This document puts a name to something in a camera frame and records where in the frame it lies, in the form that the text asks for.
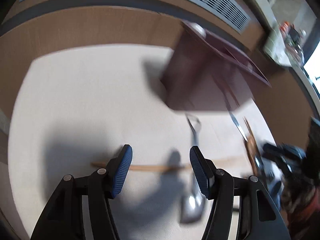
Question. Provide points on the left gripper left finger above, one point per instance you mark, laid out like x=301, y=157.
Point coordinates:
x=117, y=169

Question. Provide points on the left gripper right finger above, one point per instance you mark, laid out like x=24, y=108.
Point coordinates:
x=203, y=173

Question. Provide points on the smiley handle metal spoon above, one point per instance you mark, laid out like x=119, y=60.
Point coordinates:
x=236, y=122

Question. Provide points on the wooden spoon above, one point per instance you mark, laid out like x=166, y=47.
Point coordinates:
x=253, y=153

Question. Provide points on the white table mat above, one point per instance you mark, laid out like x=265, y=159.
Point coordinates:
x=82, y=105

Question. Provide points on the purple plastic utensil caddy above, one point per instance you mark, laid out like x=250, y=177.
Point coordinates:
x=208, y=73

